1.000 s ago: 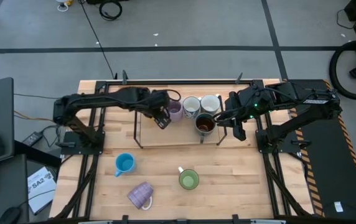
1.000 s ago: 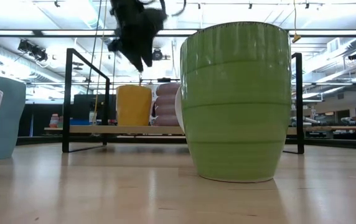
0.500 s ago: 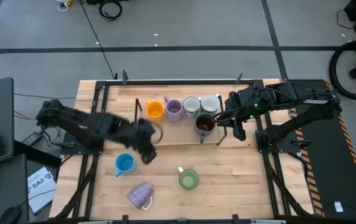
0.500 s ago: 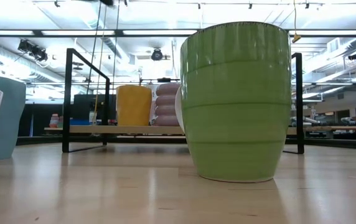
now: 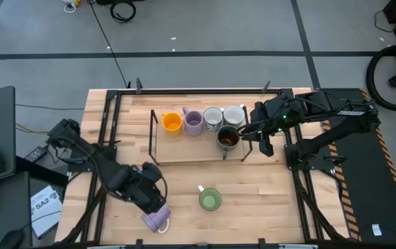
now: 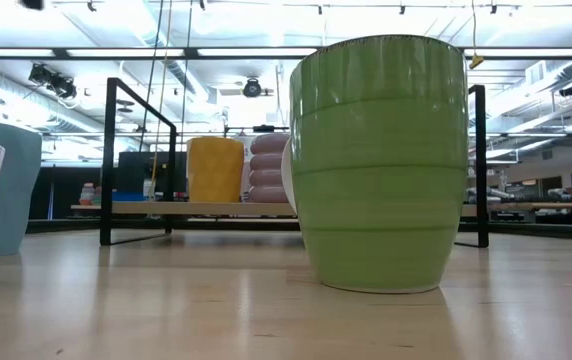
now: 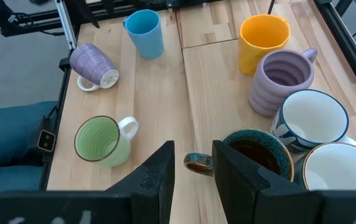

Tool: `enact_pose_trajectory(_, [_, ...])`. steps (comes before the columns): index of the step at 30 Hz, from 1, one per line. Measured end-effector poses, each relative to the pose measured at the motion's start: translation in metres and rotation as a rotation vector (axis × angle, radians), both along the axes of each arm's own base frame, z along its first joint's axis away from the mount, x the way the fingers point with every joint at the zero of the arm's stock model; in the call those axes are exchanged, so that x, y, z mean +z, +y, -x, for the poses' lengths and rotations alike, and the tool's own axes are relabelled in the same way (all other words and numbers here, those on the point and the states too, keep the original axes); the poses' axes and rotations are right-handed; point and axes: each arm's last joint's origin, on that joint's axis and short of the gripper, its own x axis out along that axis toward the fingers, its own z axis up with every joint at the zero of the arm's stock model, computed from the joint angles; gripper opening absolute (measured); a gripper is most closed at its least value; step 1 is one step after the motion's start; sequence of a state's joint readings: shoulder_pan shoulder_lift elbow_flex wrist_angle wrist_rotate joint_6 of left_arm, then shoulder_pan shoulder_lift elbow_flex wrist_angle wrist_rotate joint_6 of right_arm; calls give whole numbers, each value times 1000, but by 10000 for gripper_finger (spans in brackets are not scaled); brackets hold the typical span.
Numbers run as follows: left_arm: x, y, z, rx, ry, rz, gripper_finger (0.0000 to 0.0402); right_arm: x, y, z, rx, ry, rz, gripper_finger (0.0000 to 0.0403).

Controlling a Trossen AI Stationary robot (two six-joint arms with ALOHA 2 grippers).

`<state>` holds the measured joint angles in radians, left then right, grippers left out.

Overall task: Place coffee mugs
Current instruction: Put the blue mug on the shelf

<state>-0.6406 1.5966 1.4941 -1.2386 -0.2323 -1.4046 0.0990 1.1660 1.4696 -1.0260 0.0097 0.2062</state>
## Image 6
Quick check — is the light blue mug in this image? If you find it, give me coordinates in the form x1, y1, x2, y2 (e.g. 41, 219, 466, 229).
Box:
0, 117, 43, 260

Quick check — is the orange mug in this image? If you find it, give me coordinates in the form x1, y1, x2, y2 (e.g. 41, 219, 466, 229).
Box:
186, 136, 246, 204

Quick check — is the green white mug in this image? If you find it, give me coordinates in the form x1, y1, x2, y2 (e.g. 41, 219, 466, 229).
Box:
281, 33, 470, 295

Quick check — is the black ceiling spotlight cluster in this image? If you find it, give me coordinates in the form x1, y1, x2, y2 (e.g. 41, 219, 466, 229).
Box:
27, 62, 78, 101

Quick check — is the yellow hanging connector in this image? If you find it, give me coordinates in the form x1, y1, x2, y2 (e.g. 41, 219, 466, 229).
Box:
468, 0, 486, 70

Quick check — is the wooden background table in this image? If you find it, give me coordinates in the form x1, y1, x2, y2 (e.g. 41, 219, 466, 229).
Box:
460, 199, 572, 211

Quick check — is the hanging black cable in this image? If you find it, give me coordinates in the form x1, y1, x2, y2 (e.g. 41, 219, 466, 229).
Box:
139, 0, 165, 151

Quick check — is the black overhead frame bar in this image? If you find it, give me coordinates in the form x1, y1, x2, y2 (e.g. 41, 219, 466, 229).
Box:
0, 46, 572, 61

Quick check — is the black metal table frame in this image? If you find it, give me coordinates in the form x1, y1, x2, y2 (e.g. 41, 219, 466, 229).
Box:
25, 217, 572, 244

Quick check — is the round black ceiling camera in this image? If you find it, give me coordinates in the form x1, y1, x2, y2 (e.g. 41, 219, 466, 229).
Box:
241, 77, 265, 100

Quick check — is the wooden shelf with black frame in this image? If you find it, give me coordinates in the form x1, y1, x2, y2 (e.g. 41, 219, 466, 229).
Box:
99, 77, 490, 250

